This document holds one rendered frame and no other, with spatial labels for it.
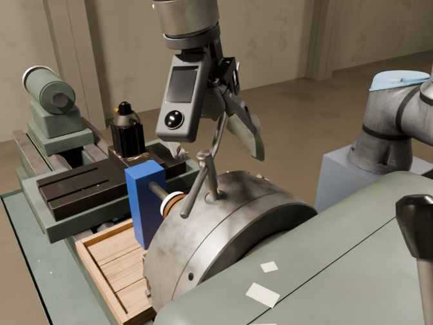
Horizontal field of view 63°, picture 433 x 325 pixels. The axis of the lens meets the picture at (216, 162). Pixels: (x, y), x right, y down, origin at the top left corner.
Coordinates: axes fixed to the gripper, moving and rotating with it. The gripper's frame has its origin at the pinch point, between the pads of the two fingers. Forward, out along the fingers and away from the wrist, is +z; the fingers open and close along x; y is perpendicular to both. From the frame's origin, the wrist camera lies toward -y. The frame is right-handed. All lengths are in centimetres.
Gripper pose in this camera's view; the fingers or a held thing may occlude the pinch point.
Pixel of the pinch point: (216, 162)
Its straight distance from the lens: 54.4
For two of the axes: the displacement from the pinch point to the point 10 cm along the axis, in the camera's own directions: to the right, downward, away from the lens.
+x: -9.4, -0.3, 3.3
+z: 1.9, 7.7, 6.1
